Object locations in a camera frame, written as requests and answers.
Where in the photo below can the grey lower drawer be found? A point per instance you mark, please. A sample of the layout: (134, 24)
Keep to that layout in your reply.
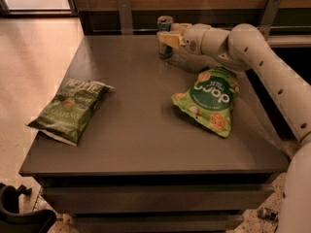
(157, 224)

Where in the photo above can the metal bracket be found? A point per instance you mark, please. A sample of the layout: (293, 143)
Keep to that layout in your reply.
(267, 16)
(125, 14)

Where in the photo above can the right metal bracket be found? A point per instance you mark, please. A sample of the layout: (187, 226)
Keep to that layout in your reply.
(267, 16)

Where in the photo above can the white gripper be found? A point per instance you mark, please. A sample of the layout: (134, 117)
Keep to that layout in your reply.
(193, 39)

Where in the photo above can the grey drawer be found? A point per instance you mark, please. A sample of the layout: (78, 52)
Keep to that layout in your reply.
(156, 198)
(157, 224)

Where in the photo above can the light green snack bag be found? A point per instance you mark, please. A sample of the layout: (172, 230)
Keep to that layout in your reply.
(210, 100)

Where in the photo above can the redbull can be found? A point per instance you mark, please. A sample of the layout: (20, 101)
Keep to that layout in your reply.
(163, 27)

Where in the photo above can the grey upper drawer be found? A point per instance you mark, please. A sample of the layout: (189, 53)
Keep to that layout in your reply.
(156, 198)

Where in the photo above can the black striped tool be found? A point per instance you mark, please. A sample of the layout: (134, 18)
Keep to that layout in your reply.
(267, 214)

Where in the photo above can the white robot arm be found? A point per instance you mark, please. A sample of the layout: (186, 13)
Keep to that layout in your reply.
(242, 48)

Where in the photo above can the green jalapeno chip bag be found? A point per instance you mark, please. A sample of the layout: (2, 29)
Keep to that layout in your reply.
(65, 118)

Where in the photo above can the left metal bracket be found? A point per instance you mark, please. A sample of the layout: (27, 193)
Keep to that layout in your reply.
(125, 14)

